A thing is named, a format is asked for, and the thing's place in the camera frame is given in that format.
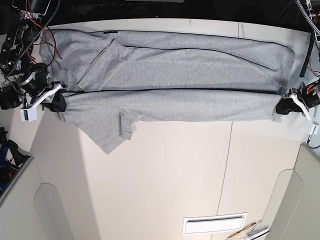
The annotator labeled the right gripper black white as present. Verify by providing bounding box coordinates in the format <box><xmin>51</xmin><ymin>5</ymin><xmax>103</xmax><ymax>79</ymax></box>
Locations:
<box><xmin>15</xmin><ymin>71</ymin><xmax>67</xmax><ymax>112</ymax></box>

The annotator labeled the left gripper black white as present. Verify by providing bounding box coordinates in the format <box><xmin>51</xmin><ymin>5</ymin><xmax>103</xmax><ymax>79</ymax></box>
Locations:
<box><xmin>275</xmin><ymin>79</ymin><xmax>320</xmax><ymax>125</ymax></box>

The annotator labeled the grey T-shirt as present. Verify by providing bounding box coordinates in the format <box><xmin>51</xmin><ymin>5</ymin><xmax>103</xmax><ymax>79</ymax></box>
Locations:
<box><xmin>49</xmin><ymin>29</ymin><xmax>295</xmax><ymax>154</ymax></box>

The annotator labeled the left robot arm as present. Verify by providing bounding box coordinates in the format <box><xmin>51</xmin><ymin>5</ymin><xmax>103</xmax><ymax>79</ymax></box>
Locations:
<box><xmin>275</xmin><ymin>0</ymin><xmax>320</xmax><ymax>127</ymax></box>

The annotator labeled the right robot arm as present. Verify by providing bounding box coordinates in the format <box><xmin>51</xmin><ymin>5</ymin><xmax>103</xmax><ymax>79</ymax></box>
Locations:
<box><xmin>0</xmin><ymin>0</ymin><xmax>67</xmax><ymax>113</ymax></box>

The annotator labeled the black cylindrical cup holder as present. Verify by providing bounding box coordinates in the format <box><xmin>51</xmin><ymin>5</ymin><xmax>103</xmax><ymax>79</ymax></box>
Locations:
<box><xmin>0</xmin><ymin>82</ymin><xmax>22</xmax><ymax>110</ymax></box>

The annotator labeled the blue black tools pile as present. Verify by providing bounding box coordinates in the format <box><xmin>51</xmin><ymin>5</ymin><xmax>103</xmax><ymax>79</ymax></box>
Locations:
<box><xmin>0</xmin><ymin>127</ymin><xmax>29</xmax><ymax>194</ymax></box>

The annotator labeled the wooden pencil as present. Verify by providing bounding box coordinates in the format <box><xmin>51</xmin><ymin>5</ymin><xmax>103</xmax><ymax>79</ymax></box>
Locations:
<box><xmin>227</xmin><ymin>222</ymin><xmax>257</xmax><ymax>240</ymax></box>

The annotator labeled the white folded tool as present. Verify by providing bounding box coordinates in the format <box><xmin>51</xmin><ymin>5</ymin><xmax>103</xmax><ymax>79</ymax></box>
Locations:
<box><xmin>244</xmin><ymin>220</ymin><xmax>269</xmax><ymax>240</ymax></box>

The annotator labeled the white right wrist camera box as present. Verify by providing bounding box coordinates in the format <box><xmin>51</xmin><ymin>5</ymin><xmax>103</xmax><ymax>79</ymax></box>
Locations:
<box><xmin>20</xmin><ymin>107</ymin><xmax>38</xmax><ymax>122</ymax></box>

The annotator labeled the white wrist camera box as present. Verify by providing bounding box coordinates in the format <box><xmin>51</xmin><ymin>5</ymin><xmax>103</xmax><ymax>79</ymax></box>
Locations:
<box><xmin>306</xmin><ymin>125</ymin><xmax>320</xmax><ymax>150</ymax></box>
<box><xmin>20</xmin><ymin>107</ymin><xmax>38</xmax><ymax>122</ymax></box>

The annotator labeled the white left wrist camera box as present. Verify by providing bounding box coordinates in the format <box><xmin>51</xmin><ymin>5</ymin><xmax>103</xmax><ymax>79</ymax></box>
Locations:
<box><xmin>306</xmin><ymin>125</ymin><xmax>320</xmax><ymax>150</ymax></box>

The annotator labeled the braided hanging cable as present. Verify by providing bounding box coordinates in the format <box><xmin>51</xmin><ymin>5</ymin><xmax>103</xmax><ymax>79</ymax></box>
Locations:
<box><xmin>294</xmin><ymin>0</ymin><xmax>320</xmax><ymax>78</ymax></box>

